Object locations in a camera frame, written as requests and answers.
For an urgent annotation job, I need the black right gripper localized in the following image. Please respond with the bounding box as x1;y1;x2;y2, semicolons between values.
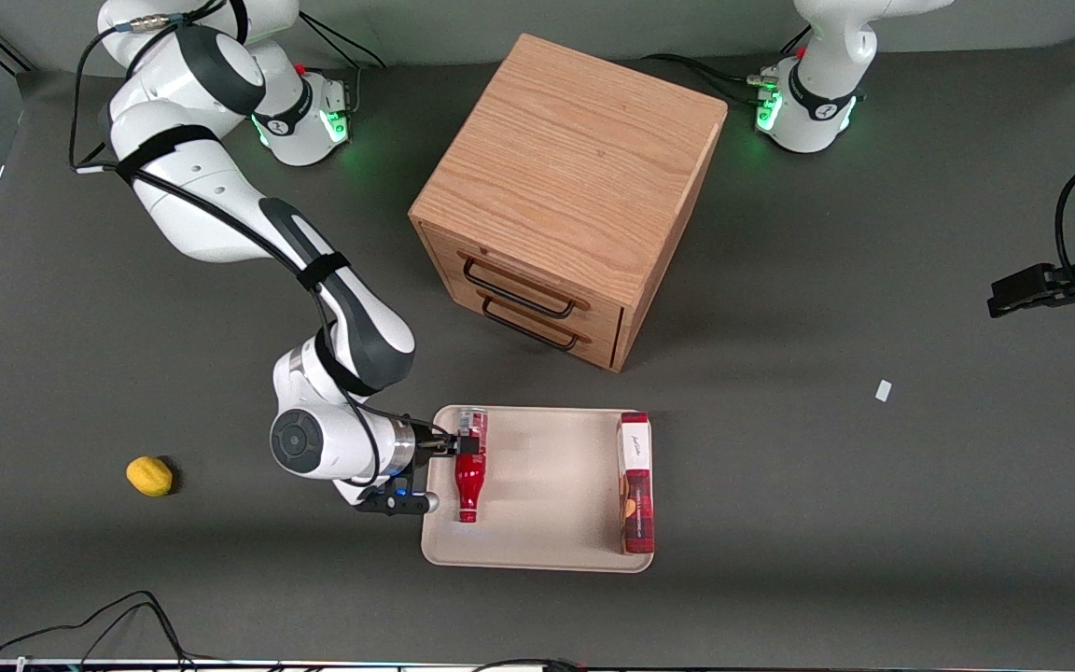
411;414;490;461

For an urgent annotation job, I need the red ketchup bottle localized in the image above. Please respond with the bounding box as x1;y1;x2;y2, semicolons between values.
454;407;489;524

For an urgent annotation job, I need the beige plastic tray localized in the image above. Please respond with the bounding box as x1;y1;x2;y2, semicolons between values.
420;404;657;574

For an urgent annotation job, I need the red cookie box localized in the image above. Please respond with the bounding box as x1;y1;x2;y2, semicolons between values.
616;412;656;556

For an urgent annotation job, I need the oak wooden drawer cabinet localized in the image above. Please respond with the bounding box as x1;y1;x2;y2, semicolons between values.
408;33;729;374

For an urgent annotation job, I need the dark grey table mat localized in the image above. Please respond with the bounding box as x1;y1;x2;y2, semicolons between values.
0;34;1075;667

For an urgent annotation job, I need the yellow lemon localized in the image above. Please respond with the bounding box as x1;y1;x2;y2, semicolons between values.
126;455;175;498

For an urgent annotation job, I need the wooden drawer black handle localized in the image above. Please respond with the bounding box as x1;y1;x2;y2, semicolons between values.
423;226;628;344
449;283;624;371

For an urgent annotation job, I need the black cable with plug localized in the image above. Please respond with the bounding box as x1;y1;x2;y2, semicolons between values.
470;657;587;672

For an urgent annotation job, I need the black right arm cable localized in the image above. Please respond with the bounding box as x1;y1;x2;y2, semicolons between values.
69;0;460;491

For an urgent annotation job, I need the black looped floor cable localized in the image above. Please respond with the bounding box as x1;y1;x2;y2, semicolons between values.
0;579;221;672

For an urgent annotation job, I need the black left base cable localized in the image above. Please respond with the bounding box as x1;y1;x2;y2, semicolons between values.
642;28;814;105

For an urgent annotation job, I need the black base cable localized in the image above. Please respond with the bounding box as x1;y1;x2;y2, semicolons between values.
642;28;814;105
299;13;389;113

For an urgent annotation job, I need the black right base cable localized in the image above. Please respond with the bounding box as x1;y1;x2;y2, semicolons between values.
299;13;389;113

